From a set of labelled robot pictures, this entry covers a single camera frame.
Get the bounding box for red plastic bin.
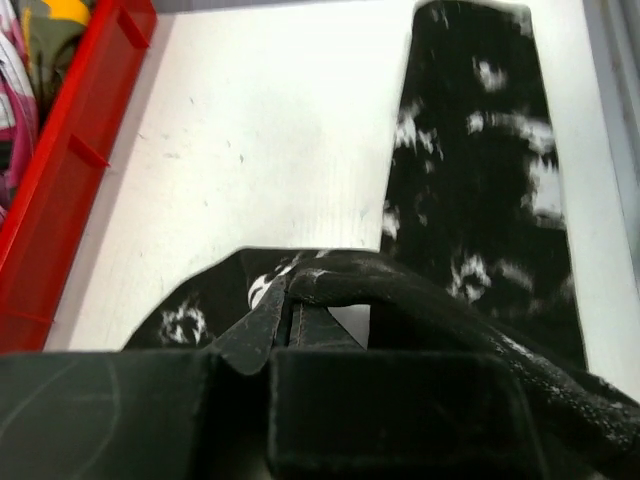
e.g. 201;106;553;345
1;1;157;353

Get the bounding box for olive yellow camouflage trousers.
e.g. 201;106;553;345
17;0;97;120

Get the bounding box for pink camouflage trousers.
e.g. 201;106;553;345
1;1;39;224

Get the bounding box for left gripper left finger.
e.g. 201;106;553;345
1;279;286;479

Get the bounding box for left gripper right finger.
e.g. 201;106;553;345
269;301;545;479

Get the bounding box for black white splatter trousers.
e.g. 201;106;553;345
126;1;639;479

